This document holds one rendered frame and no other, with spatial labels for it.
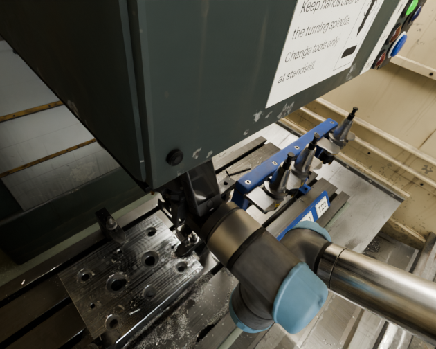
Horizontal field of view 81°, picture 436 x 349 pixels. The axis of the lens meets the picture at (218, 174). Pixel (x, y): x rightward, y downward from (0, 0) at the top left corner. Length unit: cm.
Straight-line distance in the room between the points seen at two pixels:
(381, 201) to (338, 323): 59
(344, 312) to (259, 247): 85
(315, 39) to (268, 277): 25
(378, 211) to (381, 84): 56
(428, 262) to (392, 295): 95
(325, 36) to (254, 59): 9
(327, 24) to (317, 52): 2
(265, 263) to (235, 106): 20
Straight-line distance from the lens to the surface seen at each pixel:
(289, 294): 33
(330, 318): 111
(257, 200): 60
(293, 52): 21
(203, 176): 35
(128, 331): 71
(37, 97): 83
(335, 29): 26
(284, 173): 59
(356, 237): 132
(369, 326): 125
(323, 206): 107
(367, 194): 140
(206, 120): 16
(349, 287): 45
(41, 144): 91
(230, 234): 33
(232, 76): 16
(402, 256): 151
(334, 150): 84
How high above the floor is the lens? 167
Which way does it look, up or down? 46 degrees down
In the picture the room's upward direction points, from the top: 11 degrees clockwise
